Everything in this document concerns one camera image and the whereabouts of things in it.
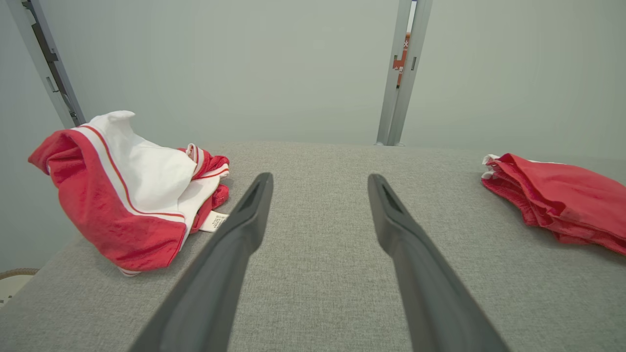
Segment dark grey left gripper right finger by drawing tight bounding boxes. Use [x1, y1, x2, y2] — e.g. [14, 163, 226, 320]
[367, 174, 509, 352]

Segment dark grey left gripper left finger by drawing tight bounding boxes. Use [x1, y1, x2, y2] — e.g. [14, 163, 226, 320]
[128, 172, 274, 352]

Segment red and white polo shirt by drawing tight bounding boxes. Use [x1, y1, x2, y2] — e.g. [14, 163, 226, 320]
[28, 110, 230, 277]

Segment red shorts with elastic waistband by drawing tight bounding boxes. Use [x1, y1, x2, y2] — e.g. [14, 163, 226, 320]
[481, 153, 626, 256]

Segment woven rim round basket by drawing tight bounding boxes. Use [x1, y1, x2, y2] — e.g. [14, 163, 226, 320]
[0, 267, 41, 308]

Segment red and white sign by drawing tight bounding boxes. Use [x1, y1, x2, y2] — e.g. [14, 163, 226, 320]
[392, 32, 411, 89]

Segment grey metal partition post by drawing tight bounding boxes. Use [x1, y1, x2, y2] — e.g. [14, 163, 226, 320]
[376, 0, 434, 147]
[6, 0, 88, 129]

